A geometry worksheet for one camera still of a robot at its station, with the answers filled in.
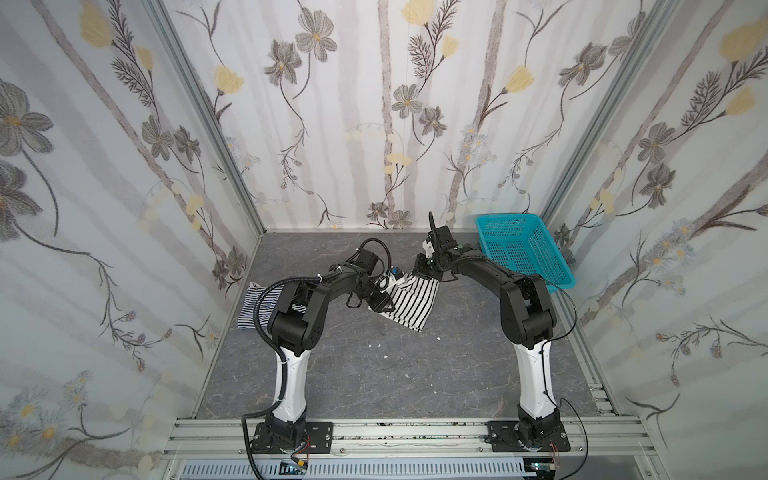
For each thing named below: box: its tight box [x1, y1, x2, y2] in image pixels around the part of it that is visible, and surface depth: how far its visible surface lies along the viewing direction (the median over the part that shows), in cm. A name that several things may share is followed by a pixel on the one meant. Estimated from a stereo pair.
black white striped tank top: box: [368, 272, 440, 333], surface depth 97 cm
